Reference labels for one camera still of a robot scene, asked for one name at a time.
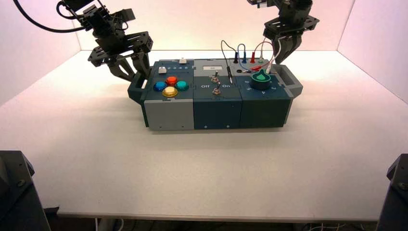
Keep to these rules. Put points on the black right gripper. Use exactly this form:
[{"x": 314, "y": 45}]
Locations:
[{"x": 290, "y": 27}]

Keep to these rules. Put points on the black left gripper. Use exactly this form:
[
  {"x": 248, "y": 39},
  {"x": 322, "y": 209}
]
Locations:
[{"x": 127, "y": 44}]

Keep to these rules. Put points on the dark blue grey task box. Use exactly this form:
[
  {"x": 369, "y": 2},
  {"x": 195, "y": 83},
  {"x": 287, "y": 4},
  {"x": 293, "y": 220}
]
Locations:
[{"x": 216, "y": 111}]

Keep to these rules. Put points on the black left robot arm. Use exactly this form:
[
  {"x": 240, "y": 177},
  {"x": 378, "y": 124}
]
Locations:
[{"x": 95, "y": 19}]

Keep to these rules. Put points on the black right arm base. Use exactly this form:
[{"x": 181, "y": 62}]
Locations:
[{"x": 396, "y": 197}]

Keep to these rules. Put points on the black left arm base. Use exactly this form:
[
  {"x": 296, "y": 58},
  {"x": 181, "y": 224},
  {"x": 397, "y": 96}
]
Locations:
[{"x": 16, "y": 191}]

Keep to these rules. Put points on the white square key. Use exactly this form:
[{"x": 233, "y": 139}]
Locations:
[
  {"x": 162, "y": 70},
  {"x": 182, "y": 61}
]

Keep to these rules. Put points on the blue round push button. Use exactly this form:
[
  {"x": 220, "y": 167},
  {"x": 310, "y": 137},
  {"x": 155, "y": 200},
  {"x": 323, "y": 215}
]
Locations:
[{"x": 159, "y": 86}]

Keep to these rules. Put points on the red round push button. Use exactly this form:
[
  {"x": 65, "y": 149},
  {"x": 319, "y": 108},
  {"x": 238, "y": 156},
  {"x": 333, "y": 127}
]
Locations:
[{"x": 171, "y": 80}]

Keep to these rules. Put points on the green rotary knob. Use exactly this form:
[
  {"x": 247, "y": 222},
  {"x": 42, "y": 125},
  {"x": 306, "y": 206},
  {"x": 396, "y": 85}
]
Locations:
[{"x": 259, "y": 83}]

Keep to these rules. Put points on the yellow round push button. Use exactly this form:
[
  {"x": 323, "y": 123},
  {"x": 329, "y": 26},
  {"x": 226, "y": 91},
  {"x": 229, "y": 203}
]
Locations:
[{"x": 170, "y": 91}]

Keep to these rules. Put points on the teal round push button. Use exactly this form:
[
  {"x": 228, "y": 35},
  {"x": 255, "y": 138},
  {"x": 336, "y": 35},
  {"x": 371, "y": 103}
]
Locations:
[{"x": 182, "y": 85}]

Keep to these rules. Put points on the white table leg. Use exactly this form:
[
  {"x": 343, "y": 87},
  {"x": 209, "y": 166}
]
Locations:
[{"x": 106, "y": 224}]

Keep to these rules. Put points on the metal toggle switch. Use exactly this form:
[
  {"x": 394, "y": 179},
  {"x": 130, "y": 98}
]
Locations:
[
  {"x": 216, "y": 91},
  {"x": 215, "y": 77}
]

